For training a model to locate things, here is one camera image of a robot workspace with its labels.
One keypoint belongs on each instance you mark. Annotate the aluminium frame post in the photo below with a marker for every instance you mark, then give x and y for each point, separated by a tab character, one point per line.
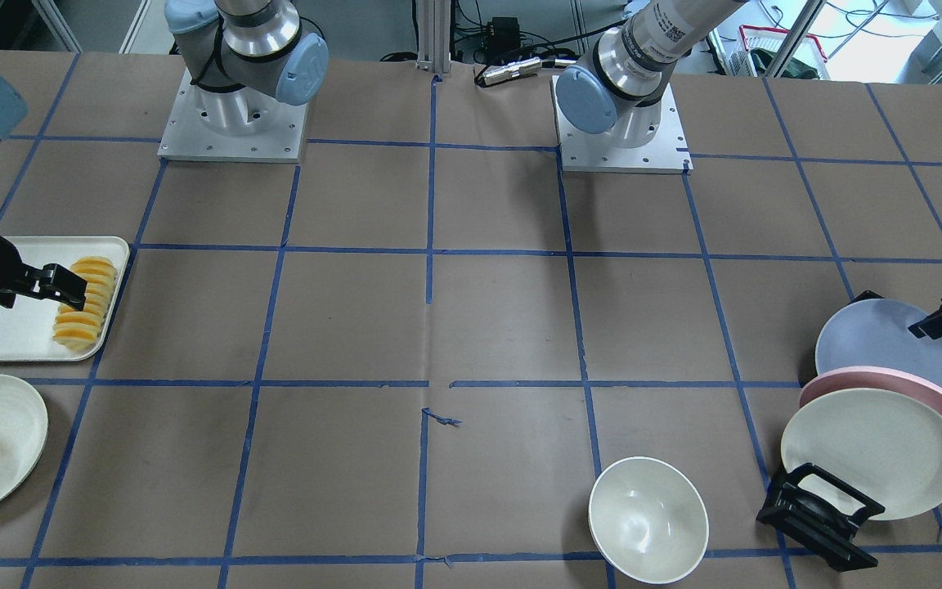
434	26

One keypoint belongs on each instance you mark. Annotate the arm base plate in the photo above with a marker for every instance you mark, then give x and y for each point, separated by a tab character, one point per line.
242	126
651	143

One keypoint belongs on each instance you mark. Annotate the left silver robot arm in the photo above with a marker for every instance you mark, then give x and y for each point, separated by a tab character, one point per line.
631	65

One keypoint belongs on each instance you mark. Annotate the blue round plate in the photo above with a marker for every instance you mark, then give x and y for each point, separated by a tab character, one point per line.
875	332

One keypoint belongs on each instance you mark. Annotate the black dish rack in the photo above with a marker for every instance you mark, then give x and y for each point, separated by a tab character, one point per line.
816	523

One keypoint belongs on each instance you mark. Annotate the white rectangular tray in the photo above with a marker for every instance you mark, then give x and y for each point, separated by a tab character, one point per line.
26	329

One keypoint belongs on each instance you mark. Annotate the cream ceramic bowl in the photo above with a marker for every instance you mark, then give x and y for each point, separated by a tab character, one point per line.
648	520

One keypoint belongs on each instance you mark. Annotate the pink round plate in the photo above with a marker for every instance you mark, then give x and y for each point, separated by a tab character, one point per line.
873	377

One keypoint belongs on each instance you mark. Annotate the yellow sliced bread loaf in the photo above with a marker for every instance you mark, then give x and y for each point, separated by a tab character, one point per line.
78	330

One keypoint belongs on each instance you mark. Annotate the cream round plate in rack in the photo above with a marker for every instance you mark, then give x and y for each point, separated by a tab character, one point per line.
882	443

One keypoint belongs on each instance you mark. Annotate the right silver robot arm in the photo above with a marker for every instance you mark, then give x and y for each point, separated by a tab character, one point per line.
249	64

